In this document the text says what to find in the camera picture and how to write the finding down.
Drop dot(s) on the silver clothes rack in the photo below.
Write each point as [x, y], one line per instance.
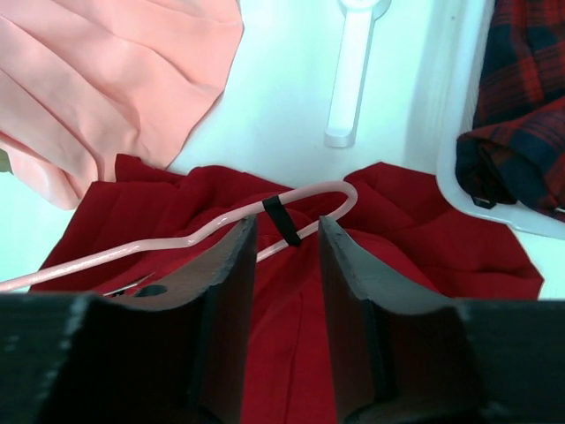
[359, 19]

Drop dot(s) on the red black plaid garment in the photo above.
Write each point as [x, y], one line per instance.
[514, 151]

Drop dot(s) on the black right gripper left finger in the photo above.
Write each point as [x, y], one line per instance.
[173, 352]

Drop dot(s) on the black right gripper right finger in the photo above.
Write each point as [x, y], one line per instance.
[401, 353]

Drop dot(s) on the salmon pink garment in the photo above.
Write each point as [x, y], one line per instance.
[85, 81]

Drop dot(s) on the brown garment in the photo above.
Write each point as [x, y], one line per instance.
[5, 165]

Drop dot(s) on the pink wire hanger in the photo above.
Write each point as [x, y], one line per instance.
[273, 206]

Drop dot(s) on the white plastic basket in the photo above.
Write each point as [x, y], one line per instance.
[464, 66]

